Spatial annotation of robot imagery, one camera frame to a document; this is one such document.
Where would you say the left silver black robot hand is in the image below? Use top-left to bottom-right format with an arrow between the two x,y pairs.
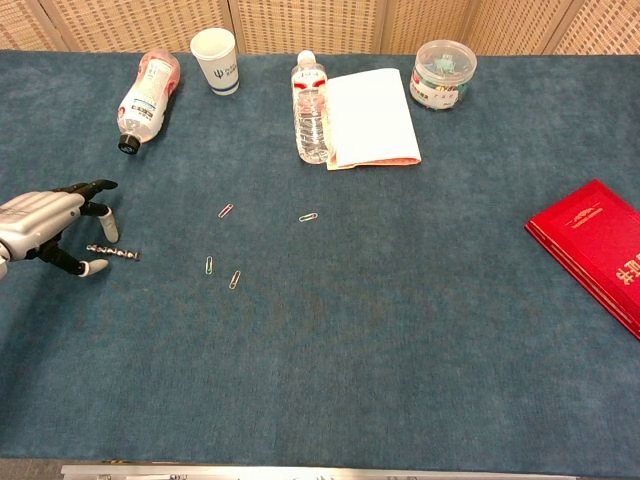
0,179 -> 122,281

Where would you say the pink label bottle black cap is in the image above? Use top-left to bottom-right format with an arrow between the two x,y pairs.
117,49 -> 182,158

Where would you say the white paper cup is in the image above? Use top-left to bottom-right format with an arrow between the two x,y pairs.
189,27 -> 240,96

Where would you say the clear water bottle red label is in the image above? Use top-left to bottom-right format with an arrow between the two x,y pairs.
290,50 -> 332,165

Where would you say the woven bamboo folding screen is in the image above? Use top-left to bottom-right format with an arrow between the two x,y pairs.
0,0 -> 640,56

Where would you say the blue table cloth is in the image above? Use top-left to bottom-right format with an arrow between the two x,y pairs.
0,49 -> 640,466

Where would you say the white paper booklet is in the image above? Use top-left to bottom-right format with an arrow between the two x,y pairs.
325,68 -> 422,172

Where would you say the clear jar of binder clips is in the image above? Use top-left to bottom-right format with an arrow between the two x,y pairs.
409,39 -> 478,112

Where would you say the red hardcover book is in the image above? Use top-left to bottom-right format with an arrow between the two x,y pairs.
524,178 -> 640,342

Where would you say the aluminium table edge rail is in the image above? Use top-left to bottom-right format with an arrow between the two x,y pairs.
60,463 -> 576,480

